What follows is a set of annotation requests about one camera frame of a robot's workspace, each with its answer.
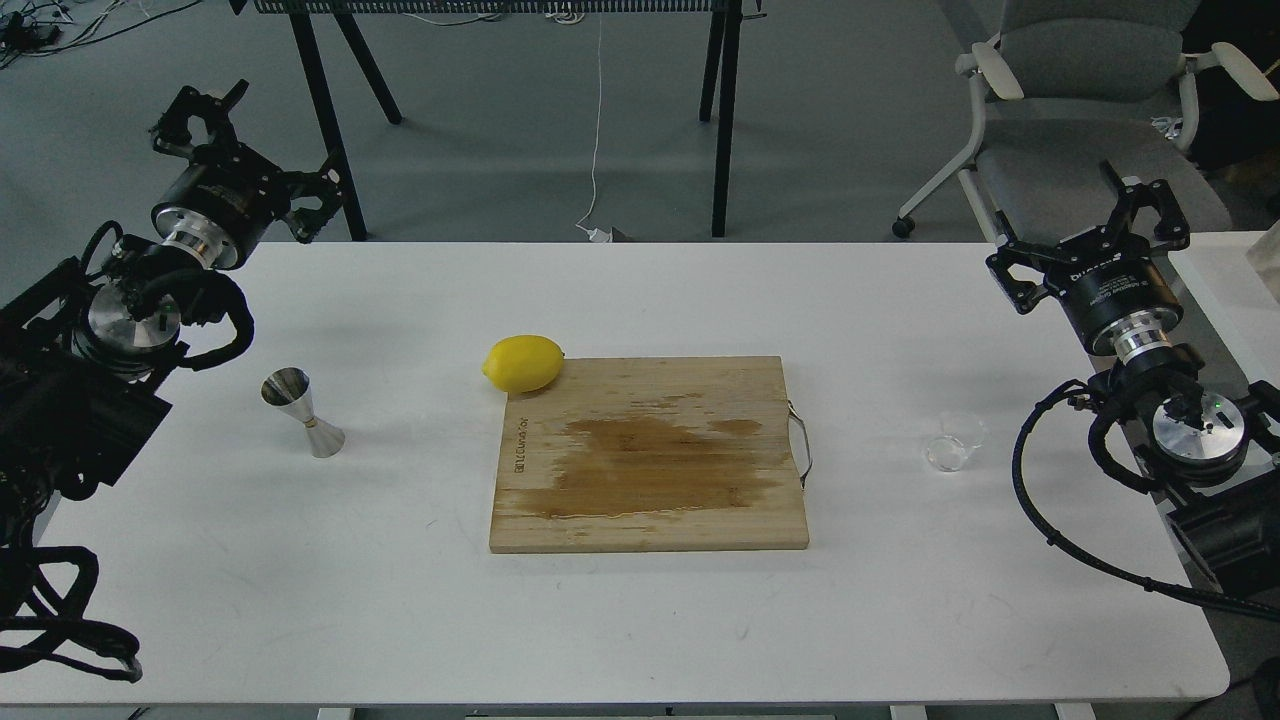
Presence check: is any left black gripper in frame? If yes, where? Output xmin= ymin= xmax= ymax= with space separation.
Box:
xmin=150 ymin=79 xmax=346 ymax=272

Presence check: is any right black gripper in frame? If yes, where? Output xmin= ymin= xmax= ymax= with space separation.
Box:
xmin=986 ymin=160 xmax=1192 ymax=357

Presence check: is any clear plastic measuring cup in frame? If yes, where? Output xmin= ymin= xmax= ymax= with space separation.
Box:
xmin=923 ymin=411 xmax=989 ymax=473

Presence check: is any steel double jigger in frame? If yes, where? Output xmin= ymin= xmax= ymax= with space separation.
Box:
xmin=260 ymin=366 xmax=346 ymax=457

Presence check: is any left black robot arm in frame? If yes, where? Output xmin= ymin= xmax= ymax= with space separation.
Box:
xmin=1 ymin=81 xmax=346 ymax=683

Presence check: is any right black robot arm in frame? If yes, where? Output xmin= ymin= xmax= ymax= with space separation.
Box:
xmin=986 ymin=161 xmax=1277 ymax=623

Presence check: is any white side table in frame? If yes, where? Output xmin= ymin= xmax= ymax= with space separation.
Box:
xmin=1169 ymin=231 xmax=1279 ymax=388

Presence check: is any grey office chair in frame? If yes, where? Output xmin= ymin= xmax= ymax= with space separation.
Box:
xmin=891 ymin=1 xmax=1277 ymax=245

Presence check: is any yellow lemon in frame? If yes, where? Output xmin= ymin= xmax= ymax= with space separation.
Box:
xmin=481 ymin=334 xmax=564 ymax=395

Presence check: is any wooden cutting board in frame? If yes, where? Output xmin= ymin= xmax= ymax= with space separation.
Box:
xmin=489 ymin=356 xmax=810 ymax=553

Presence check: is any floor cable bundle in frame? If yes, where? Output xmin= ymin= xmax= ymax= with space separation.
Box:
xmin=0 ymin=0 xmax=201 ymax=70

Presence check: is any white hanging cable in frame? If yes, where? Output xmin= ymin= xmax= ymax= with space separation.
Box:
xmin=573 ymin=14 xmax=617 ymax=243

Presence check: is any black metal frame table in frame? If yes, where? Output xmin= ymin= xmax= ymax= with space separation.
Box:
xmin=239 ymin=1 xmax=751 ymax=242

